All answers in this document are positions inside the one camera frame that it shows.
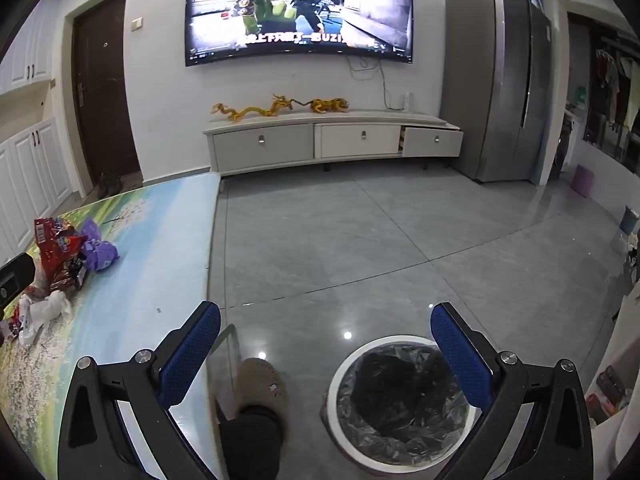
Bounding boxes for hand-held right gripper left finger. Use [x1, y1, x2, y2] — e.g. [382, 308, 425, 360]
[59, 301, 222, 480]

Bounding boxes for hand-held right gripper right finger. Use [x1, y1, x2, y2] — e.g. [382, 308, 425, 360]
[430, 302, 596, 480]

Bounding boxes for red and white wrapper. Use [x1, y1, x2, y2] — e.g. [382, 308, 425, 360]
[6, 304, 32, 342]

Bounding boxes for red snack wrapper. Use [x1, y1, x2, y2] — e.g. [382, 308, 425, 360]
[34, 216, 83, 272]

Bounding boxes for black plastic trash bag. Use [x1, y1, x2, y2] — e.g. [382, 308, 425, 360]
[336, 342, 471, 453]

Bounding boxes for white round trash can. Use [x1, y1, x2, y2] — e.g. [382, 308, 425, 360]
[320, 336, 483, 463]

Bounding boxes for white crumpled tissue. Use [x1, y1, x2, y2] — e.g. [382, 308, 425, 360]
[19, 291, 72, 346]

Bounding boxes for brown snack wrapper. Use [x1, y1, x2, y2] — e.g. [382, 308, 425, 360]
[47, 255, 90, 293]

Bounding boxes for purple crumpled wrapper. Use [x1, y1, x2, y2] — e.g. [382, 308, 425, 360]
[80, 219, 120, 272]

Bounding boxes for white floor cabinet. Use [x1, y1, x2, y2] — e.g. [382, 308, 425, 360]
[0, 115, 76, 261]

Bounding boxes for table with printed top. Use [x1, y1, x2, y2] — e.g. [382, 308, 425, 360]
[0, 171, 236, 480]

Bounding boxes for dark shoes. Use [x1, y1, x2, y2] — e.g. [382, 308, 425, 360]
[95, 174, 123, 200]

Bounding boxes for dark red box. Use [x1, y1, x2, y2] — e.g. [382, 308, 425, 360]
[597, 366, 626, 400]

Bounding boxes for dark brown door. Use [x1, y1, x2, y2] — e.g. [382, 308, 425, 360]
[72, 0, 142, 188]

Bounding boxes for white television cabinet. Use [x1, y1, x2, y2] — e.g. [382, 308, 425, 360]
[202, 109, 465, 177]

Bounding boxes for washing machine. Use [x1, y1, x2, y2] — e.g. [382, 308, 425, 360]
[559, 110, 586, 171]

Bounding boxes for golden dragon figurine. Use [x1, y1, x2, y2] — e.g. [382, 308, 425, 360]
[211, 94, 293, 123]

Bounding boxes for grey refrigerator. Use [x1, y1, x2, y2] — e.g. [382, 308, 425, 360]
[439, 0, 553, 184]

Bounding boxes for golden tiger figurine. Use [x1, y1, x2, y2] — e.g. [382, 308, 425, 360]
[310, 97, 350, 114]

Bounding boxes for hanging clothes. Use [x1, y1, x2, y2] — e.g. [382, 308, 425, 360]
[592, 45, 640, 131]

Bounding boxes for white wall cabinet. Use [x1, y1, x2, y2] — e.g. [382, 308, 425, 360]
[0, 0, 66, 96]

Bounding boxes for television cable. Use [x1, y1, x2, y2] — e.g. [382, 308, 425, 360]
[347, 55, 397, 111]

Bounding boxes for wall television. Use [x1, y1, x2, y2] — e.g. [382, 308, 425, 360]
[185, 0, 415, 67]

